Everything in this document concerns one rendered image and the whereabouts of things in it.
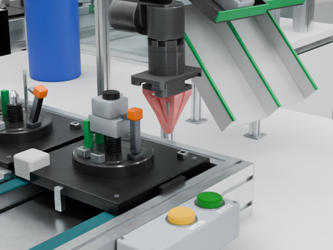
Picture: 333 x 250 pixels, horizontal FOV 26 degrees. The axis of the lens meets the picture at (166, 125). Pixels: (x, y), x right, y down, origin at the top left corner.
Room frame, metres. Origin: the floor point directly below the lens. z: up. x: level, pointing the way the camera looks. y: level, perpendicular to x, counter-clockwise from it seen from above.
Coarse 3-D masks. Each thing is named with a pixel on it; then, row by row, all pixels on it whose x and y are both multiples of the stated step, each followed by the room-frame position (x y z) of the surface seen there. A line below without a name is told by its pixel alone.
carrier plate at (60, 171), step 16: (160, 144) 1.24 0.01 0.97; (64, 160) 1.16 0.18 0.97; (160, 160) 1.16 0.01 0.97; (176, 160) 1.16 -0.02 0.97; (192, 160) 1.16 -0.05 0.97; (208, 160) 1.17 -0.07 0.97; (16, 176) 1.13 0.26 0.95; (32, 176) 1.11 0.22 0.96; (48, 176) 1.09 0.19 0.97; (64, 176) 1.09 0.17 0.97; (80, 176) 1.09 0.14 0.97; (128, 176) 1.09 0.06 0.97; (144, 176) 1.09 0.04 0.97; (160, 176) 1.09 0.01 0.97; (176, 176) 1.10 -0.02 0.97; (192, 176) 1.13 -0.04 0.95; (80, 192) 1.03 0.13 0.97; (96, 192) 1.03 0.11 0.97; (112, 192) 1.03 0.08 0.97; (128, 192) 1.03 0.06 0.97; (144, 192) 1.03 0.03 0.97; (112, 208) 0.99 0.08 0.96; (128, 208) 1.00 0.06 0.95
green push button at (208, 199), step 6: (204, 192) 1.02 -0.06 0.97; (210, 192) 1.02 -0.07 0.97; (216, 192) 1.02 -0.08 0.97; (198, 198) 1.00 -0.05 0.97; (204, 198) 1.00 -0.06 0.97; (210, 198) 1.00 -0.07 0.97; (216, 198) 1.00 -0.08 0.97; (198, 204) 1.00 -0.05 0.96; (204, 204) 0.99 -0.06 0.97; (210, 204) 0.99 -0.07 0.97; (216, 204) 0.99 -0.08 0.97
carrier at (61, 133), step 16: (16, 96) 1.31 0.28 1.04; (0, 112) 1.37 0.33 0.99; (16, 112) 1.30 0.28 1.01; (48, 112) 1.43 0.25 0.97; (0, 128) 1.26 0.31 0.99; (16, 128) 1.27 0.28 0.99; (32, 128) 1.27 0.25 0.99; (48, 128) 1.29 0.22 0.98; (64, 128) 1.32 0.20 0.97; (80, 128) 1.32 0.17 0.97; (0, 144) 1.24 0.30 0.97; (16, 144) 1.24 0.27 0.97; (32, 144) 1.24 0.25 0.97; (48, 144) 1.24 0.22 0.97; (64, 144) 1.25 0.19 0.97; (0, 160) 1.16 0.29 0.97
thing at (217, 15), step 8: (192, 0) 1.31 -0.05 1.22; (200, 0) 1.30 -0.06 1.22; (208, 0) 1.34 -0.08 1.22; (256, 0) 1.37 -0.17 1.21; (200, 8) 1.30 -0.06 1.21; (208, 8) 1.28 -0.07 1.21; (216, 8) 1.27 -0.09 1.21; (240, 8) 1.30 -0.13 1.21; (248, 8) 1.31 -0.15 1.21; (256, 8) 1.33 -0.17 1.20; (264, 8) 1.34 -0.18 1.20; (208, 16) 1.28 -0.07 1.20; (216, 16) 1.27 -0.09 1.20; (224, 16) 1.28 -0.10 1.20; (232, 16) 1.29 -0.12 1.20; (240, 16) 1.31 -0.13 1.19; (248, 16) 1.32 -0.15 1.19
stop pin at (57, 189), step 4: (56, 188) 1.05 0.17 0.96; (60, 188) 1.05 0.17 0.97; (64, 188) 1.06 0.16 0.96; (56, 192) 1.05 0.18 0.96; (60, 192) 1.05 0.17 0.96; (64, 192) 1.05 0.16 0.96; (56, 196) 1.05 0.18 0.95; (60, 196) 1.05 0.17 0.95; (64, 196) 1.05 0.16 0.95; (56, 200) 1.05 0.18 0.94; (60, 200) 1.05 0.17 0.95; (64, 200) 1.05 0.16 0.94; (56, 204) 1.05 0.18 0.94; (60, 204) 1.05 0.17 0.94; (64, 204) 1.05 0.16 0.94; (56, 208) 1.05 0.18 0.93; (60, 208) 1.05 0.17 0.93; (64, 208) 1.05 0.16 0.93
